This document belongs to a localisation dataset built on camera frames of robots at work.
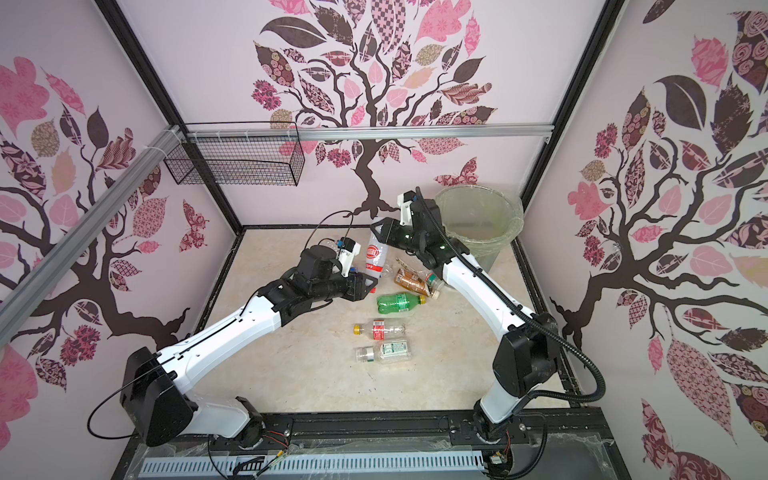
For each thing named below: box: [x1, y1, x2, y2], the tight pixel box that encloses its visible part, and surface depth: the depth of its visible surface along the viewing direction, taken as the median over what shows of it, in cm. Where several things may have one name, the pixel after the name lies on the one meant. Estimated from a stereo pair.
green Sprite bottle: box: [377, 292, 426, 314], surface depth 95 cm
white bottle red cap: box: [366, 233, 389, 294], surface depth 77 cm
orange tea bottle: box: [394, 268, 430, 297], surface depth 100 cm
